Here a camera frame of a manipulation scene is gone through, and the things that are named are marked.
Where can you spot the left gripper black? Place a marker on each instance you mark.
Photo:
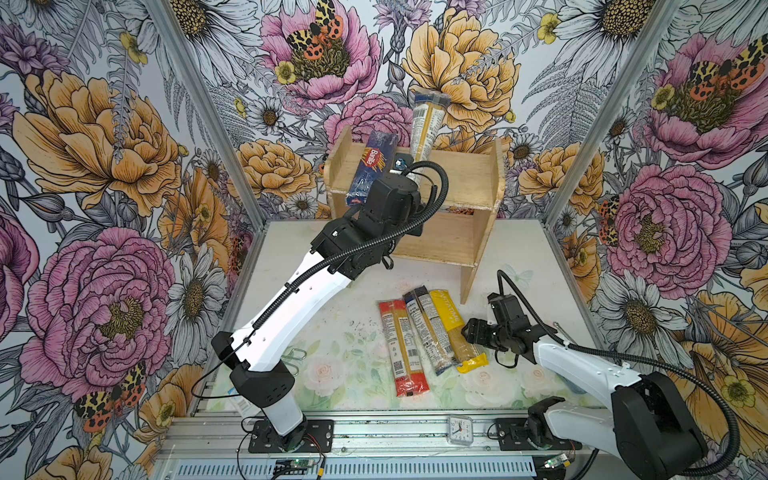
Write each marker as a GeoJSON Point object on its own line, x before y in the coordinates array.
{"type": "Point", "coordinates": [415, 208]}

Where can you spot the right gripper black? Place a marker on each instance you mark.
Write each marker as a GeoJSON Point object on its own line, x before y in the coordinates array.
{"type": "Point", "coordinates": [476, 329]}

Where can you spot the blue Barilla spaghetti box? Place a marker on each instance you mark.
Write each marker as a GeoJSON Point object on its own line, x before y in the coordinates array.
{"type": "Point", "coordinates": [376, 159]}

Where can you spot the blue-end spaghetti bag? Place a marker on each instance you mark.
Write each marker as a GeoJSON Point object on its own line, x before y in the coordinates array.
{"type": "Point", "coordinates": [425, 318]}
{"type": "Point", "coordinates": [429, 111]}

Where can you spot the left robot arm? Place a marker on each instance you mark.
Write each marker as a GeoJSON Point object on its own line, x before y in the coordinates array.
{"type": "Point", "coordinates": [336, 257]}

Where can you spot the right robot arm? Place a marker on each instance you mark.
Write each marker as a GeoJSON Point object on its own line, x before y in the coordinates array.
{"type": "Point", "coordinates": [640, 420]}

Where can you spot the yellow spaghetti bag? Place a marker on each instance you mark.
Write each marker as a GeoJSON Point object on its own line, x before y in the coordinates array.
{"type": "Point", "coordinates": [469, 357]}

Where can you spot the red spaghetti bag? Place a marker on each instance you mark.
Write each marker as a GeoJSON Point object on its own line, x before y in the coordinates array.
{"type": "Point", "coordinates": [408, 372]}

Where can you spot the small white clock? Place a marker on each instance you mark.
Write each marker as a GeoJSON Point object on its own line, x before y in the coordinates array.
{"type": "Point", "coordinates": [460, 430]}

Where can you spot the green circuit board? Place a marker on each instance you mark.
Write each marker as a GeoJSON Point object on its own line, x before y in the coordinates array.
{"type": "Point", "coordinates": [290, 467]}

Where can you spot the small white blue packet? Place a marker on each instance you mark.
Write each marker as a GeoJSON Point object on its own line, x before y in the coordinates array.
{"type": "Point", "coordinates": [244, 407]}

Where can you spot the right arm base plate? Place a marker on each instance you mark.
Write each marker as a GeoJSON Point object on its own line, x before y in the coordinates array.
{"type": "Point", "coordinates": [512, 434]}

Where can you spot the aluminium front rail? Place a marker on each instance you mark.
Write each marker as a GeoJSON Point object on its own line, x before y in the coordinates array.
{"type": "Point", "coordinates": [365, 445]}

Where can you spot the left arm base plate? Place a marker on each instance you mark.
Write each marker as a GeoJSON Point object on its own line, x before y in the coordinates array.
{"type": "Point", "coordinates": [311, 436]}

